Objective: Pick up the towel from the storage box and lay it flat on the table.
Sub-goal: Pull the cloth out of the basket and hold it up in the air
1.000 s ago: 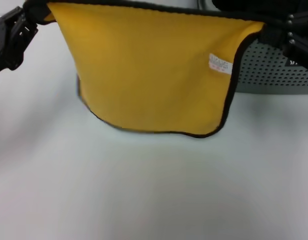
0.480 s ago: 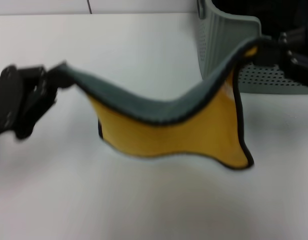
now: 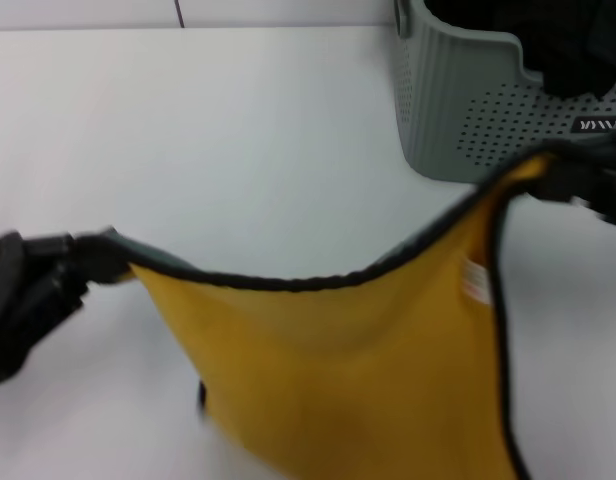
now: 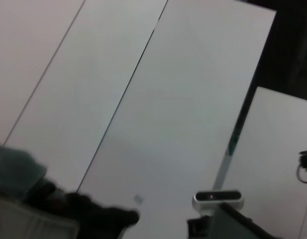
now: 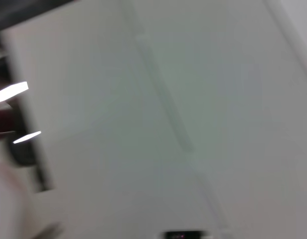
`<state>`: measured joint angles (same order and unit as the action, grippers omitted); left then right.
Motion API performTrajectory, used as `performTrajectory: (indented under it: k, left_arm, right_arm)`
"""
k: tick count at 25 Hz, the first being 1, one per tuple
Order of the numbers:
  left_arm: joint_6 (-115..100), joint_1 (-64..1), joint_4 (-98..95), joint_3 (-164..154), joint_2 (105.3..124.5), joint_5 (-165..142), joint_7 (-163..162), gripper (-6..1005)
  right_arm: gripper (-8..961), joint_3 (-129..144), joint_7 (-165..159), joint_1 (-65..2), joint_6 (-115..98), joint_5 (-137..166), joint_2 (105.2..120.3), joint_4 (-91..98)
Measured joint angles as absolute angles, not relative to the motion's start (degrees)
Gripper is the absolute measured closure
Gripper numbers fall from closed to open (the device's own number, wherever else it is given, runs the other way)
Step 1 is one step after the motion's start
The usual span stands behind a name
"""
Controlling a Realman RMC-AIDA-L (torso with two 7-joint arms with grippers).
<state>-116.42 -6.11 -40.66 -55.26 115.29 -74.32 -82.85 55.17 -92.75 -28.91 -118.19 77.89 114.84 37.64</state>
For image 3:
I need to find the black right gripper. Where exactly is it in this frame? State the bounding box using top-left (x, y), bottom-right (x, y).
top-left (525, 139), bottom-right (616, 226)

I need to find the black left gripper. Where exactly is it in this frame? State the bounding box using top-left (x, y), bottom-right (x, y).
top-left (0, 227), bottom-right (133, 386)

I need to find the grey perforated plastic storage basket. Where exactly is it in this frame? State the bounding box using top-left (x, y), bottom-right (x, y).
top-left (391, 0), bottom-right (616, 185)

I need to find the black cloth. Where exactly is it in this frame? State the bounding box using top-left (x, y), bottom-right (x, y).
top-left (517, 0), bottom-right (616, 99)

